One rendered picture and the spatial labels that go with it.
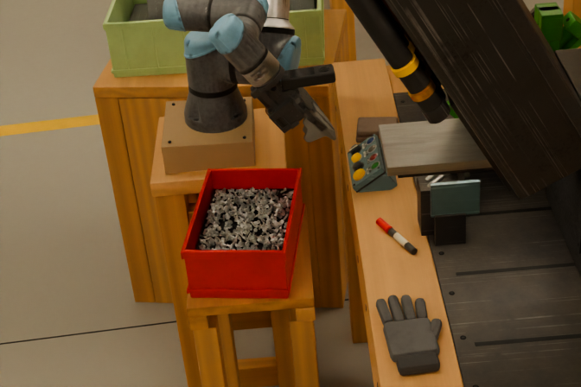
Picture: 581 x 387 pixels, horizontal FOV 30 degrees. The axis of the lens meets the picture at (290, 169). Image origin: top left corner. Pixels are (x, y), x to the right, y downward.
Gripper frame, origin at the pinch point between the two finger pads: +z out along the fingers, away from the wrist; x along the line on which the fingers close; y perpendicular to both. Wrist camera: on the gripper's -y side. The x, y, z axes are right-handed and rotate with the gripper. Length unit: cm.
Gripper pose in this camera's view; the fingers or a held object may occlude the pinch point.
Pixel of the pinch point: (334, 132)
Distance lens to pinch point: 235.8
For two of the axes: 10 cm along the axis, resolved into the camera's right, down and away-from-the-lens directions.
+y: -7.7, 5.6, 3.0
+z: 6.3, 6.4, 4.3
